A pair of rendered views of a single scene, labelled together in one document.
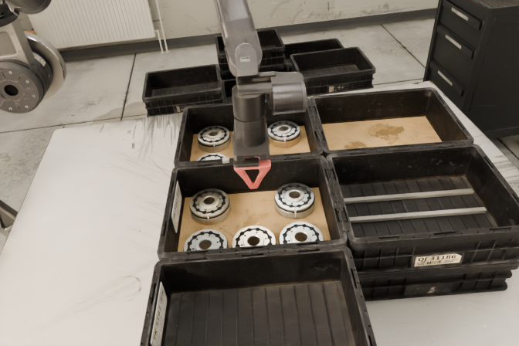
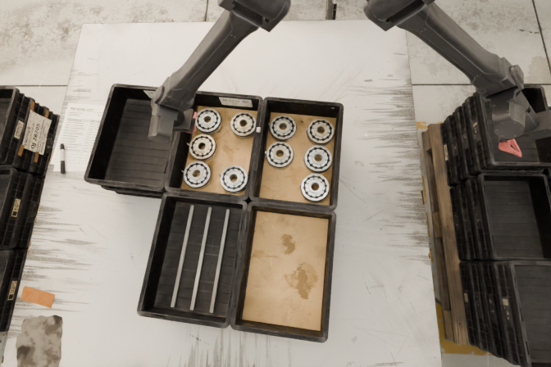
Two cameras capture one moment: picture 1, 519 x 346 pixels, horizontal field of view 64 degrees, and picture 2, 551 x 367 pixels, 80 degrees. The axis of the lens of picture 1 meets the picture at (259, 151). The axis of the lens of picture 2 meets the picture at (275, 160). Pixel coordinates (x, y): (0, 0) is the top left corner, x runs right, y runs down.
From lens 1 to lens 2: 117 cm
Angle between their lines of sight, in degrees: 59
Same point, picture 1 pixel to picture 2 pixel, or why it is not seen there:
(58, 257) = (260, 51)
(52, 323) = not seen: hidden behind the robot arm
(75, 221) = (289, 54)
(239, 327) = not seen: hidden behind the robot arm
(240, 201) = (247, 145)
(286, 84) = (155, 124)
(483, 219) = (185, 304)
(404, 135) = (293, 294)
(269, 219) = (225, 161)
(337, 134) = (308, 234)
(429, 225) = (192, 263)
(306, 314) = (157, 169)
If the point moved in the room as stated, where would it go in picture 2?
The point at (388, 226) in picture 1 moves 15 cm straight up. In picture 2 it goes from (198, 235) to (185, 231)
